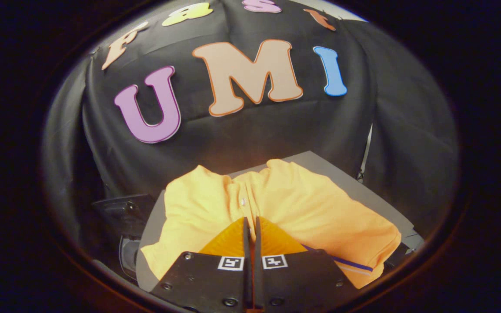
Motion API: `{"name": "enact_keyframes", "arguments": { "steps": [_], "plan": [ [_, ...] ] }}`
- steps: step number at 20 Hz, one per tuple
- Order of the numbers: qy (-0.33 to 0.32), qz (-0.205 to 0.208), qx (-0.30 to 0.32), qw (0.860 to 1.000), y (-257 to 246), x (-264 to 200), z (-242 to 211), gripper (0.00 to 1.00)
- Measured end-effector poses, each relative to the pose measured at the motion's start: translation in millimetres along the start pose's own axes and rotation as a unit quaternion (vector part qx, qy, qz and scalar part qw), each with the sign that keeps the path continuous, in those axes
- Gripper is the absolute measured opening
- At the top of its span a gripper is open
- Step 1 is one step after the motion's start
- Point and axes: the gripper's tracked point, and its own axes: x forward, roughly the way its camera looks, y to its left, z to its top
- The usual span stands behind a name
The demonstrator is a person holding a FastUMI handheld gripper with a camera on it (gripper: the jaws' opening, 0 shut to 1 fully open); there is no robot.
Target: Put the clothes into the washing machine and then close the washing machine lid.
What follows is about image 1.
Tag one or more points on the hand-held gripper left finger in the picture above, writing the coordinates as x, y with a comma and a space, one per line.
215, 282

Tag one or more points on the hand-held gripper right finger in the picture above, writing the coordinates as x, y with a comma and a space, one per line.
294, 282

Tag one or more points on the orange polo shirt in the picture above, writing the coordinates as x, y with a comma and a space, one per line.
311, 204

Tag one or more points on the white cabinet with grey top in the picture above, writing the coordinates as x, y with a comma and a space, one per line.
363, 191

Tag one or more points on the thin metal stand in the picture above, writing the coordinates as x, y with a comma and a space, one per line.
365, 152

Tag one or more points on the black backdrop cloth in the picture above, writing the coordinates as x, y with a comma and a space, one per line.
250, 130

